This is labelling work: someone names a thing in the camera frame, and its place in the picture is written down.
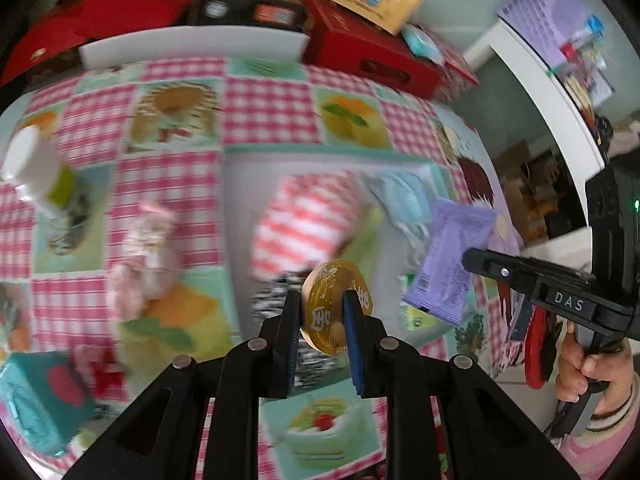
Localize white shelf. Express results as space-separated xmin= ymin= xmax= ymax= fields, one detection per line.
xmin=462 ymin=17 xmax=608 ymax=188

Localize teal tissue packet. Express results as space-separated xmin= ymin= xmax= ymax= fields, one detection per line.
xmin=0 ymin=351 xmax=97 ymax=457

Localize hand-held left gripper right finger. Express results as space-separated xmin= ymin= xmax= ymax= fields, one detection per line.
xmin=342 ymin=290 xmax=571 ymax=480

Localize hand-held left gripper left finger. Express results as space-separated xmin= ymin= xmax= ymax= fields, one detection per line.
xmin=62 ymin=291 xmax=302 ymax=480

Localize red plush bow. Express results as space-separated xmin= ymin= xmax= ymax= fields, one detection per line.
xmin=72 ymin=347 xmax=126 ymax=403

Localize white bottle with green label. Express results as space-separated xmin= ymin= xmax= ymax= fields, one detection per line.
xmin=0 ymin=125 xmax=78 ymax=216

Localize floral patterned box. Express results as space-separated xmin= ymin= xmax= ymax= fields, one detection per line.
xmin=425 ymin=35 xmax=481 ymax=106

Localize black box with gauge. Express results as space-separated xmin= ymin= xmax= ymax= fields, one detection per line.
xmin=187 ymin=0 xmax=308 ymax=31

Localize person's right forearm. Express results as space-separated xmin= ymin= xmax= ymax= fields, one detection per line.
xmin=559 ymin=372 xmax=640 ymax=480

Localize red gift bag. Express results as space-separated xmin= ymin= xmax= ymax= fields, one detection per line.
xmin=0 ymin=0 xmax=221 ymax=86

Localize pink soft pouch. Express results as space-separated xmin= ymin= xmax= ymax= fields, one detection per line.
xmin=107 ymin=201 xmax=182 ymax=321

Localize white board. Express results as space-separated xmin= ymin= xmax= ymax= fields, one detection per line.
xmin=79 ymin=24 xmax=313 ymax=71

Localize red and black item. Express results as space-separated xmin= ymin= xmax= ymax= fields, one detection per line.
xmin=522 ymin=305 xmax=563 ymax=391

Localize pink checked pouch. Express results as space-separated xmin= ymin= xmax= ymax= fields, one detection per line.
xmin=250 ymin=172 xmax=368 ymax=278

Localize light blue face mask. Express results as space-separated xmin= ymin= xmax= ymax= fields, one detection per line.
xmin=367 ymin=170 xmax=435 ymax=233

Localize purple plastic basket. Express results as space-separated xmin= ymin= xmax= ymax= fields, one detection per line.
xmin=496 ymin=0 xmax=596 ymax=68

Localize black and white patterned cloth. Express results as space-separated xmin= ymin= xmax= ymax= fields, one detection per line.
xmin=250 ymin=271 xmax=351 ymax=386

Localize person's right hand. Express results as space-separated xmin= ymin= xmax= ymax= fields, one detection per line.
xmin=555 ymin=330 xmax=636 ymax=417

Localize purple snack packet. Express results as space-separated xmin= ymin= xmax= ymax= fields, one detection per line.
xmin=401 ymin=197 xmax=498 ymax=326

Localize red cardboard box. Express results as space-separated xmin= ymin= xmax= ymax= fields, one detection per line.
xmin=302 ymin=0 xmax=442 ymax=101

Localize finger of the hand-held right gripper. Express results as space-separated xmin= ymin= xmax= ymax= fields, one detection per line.
xmin=462 ymin=249 xmax=597 ymax=311

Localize gold round foil cake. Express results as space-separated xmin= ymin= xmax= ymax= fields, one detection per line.
xmin=300 ymin=259 xmax=375 ymax=356

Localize colourful packets on shelf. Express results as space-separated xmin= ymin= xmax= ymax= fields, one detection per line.
xmin=547 ymin=0 xmax=618 ymax=126

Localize light blue packet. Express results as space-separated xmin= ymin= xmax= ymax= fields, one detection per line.
xmin=401 ymin=24 xmax=446 ymax=63

